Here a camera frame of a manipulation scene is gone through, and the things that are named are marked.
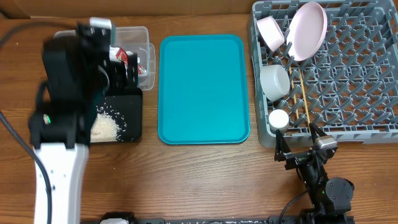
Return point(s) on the wooden chopstick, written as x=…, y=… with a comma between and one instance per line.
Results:
x=292, y=87
x=304, y=99

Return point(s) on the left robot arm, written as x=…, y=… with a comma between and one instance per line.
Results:
x=86, y=72

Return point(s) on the teal serving tray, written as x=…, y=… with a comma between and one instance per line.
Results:
x=203, y=92

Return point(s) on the clear plastic bin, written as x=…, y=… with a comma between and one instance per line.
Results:
x=136, y=40

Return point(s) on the grey bowl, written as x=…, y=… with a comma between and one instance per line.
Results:
x=274, y=81

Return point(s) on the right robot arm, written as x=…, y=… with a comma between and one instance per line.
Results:
x=330, y=198

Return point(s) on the black tray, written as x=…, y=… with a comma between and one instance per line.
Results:
x=130, y=105

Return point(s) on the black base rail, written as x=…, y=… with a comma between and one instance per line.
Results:
x=270, y=220

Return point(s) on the red strawberry wrapper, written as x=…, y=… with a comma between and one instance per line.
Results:
x=140, y=69

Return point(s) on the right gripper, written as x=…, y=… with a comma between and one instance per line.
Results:
x=297, y=158

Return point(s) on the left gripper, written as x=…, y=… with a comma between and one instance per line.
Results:
x=119, y=79

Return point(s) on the white napkin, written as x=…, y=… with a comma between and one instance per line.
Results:
x=118, y=54

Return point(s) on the white cup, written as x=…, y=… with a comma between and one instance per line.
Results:
x=278, y=120

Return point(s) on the pink bowl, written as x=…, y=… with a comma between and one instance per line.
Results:
x=270, y=32

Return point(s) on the pink plate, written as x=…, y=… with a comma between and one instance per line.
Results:
x=307, y=31

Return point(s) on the grey dish rack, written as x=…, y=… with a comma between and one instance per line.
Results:
x=350, y=83

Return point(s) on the pile of rice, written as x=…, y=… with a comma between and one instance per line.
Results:
x=109, y=126

